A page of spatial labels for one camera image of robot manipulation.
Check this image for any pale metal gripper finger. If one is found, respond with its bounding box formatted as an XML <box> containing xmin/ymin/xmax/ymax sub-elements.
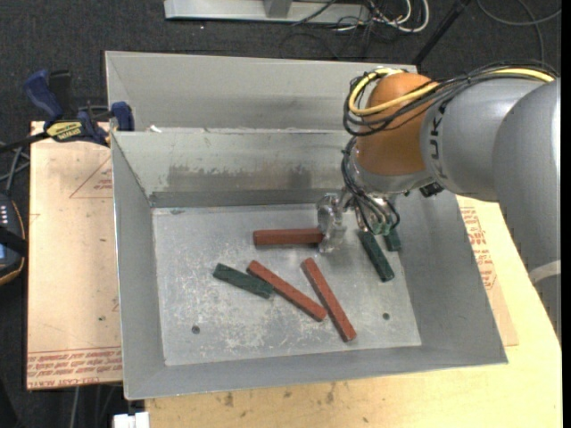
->
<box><xmin>316</xmin><ymin>194</ymin><xmax>343</xmax><ymax>232</ymax></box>
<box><xmin>318</xmin><ymin>226</ymin><xmax>348</xmax><ymax>255</ymax></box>

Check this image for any red-brown block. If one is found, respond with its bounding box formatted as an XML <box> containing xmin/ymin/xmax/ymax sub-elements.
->
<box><xmin>252</xmin><ymin>227</ymin><xmax>326</xmax><ymax>248</ymax></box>
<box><xmin>300</xmin><ymin>257</ymin><xmax>358</xmax><ymax>343</ymax></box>
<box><xmin>246</xmin><ymin>259</ymin><xmax>329</xmax><ymax>323</ymax></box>

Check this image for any grey metal bin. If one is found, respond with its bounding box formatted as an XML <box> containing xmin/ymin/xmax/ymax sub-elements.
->
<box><xmin>104</xmin><ymin>50</ymin><xmax>509</xmax><ymax>401</ymax></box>

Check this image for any brown cardboard board, red print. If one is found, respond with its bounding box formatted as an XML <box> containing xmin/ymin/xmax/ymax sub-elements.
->
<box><xmin>26</xmin><ymin>120</ymin><xmax>519</xmax><ymax>391</ymax></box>

